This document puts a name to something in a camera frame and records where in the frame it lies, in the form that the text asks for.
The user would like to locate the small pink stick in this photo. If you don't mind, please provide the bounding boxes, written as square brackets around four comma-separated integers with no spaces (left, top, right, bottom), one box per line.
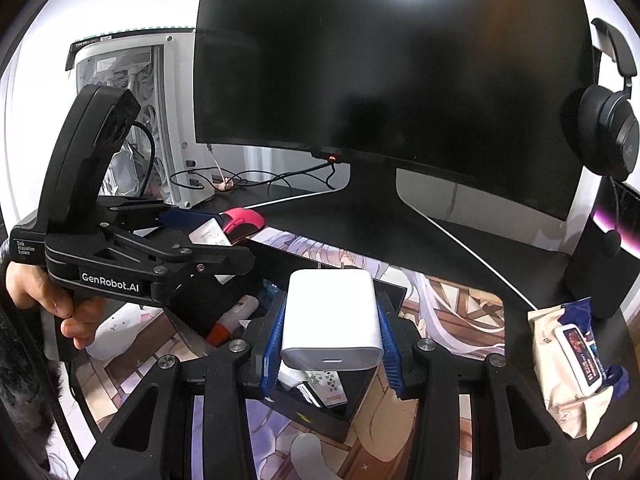
[584,422,640,463]

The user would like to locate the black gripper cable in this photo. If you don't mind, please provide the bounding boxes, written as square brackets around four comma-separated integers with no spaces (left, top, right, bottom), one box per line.
[47,360,88,471]
[130,120,157,198]

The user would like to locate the white computer case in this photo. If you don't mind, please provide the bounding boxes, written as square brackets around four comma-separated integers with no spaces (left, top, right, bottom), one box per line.
[65,27,208,211]

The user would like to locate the black box container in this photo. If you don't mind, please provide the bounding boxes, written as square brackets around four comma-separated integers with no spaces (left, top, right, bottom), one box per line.
[162,240,408,445]

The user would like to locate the person's left hand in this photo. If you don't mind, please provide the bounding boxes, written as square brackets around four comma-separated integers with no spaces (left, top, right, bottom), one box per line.
[5,262,108,352]

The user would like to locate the black curved monitor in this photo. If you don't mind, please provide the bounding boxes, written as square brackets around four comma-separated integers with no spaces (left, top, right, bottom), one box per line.
[194,0,598,286]

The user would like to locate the white cat wrist rest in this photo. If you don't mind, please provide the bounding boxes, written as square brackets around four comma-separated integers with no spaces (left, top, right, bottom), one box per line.
[85,305,166,361]

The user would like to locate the white power adapter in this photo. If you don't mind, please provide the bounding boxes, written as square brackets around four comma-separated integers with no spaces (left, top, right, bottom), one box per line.
[279,269,383,372]

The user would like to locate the white green medicine box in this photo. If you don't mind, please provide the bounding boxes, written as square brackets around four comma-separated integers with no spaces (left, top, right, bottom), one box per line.
[277,367,349,408]

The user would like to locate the printed desk mat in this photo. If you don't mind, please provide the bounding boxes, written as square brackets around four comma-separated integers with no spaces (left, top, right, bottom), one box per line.
[70,225,551,480]

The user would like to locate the white square charger box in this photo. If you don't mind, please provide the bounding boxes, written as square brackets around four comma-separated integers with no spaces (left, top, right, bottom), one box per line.
[189,217,235,286]

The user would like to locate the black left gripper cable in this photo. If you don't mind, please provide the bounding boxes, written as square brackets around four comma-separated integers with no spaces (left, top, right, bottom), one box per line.
[130,120,157,198]

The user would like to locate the wet wipes pack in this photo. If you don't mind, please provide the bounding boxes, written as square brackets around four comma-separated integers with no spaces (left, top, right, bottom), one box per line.
[527,297,630,440]

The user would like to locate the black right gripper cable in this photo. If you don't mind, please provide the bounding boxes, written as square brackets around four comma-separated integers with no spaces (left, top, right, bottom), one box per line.
[47,360,88,471]

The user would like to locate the black headphones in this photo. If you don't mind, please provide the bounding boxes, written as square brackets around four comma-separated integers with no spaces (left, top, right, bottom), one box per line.
[562,17,640,260]

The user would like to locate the beige cable with clip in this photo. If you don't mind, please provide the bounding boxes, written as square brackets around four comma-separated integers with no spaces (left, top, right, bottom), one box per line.
[206,144,235,192]

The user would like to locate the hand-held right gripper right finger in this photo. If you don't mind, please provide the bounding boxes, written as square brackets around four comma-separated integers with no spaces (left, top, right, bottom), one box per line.
[375,290,588,480]

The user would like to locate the person's left forearm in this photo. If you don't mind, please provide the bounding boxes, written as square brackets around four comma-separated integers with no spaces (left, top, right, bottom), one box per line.
[0,260,68,480]

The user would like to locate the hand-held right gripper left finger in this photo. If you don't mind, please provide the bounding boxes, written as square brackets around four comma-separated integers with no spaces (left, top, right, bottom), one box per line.
[75,290,288,480]

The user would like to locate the red black computer mouse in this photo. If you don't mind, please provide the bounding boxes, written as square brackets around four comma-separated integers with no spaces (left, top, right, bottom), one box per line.
[220,207,265,241]

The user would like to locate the glue bottle with orange cap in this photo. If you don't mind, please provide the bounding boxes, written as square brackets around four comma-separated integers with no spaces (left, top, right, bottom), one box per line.
[207,296,259,347]

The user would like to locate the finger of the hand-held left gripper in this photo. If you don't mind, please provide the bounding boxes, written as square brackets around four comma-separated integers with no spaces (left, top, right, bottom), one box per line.
[107,227,257,302]
[100,197,223,233]

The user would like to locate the black desk cables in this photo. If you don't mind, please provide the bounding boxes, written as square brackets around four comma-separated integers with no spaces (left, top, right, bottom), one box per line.
[170,160,351,201]

